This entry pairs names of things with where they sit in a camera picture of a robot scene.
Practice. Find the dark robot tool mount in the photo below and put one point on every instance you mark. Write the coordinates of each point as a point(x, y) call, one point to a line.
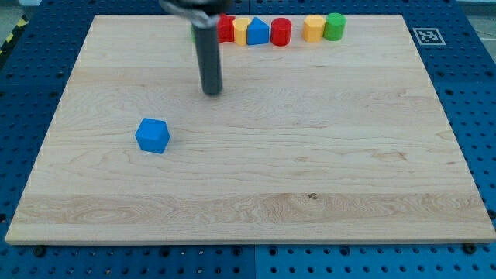
point(201, 13)

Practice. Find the white fiducial marker tag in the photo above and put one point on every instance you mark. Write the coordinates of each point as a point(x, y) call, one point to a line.
point(429, 37)

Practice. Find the yellow heart block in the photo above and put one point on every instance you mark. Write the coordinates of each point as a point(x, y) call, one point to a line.
point(240, 27)

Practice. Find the black board stop bolt left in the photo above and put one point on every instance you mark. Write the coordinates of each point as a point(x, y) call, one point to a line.
point(39, 251)

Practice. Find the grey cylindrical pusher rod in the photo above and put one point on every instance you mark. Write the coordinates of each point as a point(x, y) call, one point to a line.
point(208, 55)

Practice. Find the green cylinder block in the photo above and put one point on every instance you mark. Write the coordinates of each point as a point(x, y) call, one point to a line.
point(334, 26)

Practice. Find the red star block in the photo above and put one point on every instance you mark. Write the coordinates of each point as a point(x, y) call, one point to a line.
point(225, 28)

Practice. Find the light wooden board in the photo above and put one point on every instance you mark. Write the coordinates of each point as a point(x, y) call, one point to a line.
point(330, 143)

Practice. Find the black board stop bolt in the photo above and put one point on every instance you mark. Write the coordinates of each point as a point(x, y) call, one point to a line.
point(39, 251)
point(469, 248)

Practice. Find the red cylinder block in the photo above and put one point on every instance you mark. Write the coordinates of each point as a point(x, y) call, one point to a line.
point(280, 32)

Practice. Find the black board stop bolt right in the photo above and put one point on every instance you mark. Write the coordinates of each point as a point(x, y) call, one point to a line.
point(469, 248)

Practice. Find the blue triangle block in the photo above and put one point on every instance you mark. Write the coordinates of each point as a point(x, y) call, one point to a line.
point(257, 32)

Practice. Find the yellow hexagon block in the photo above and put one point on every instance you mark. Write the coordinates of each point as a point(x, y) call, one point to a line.
point(313, 28)

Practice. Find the blue cube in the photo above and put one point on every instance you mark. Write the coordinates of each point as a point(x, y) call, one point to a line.
point(152, 135)

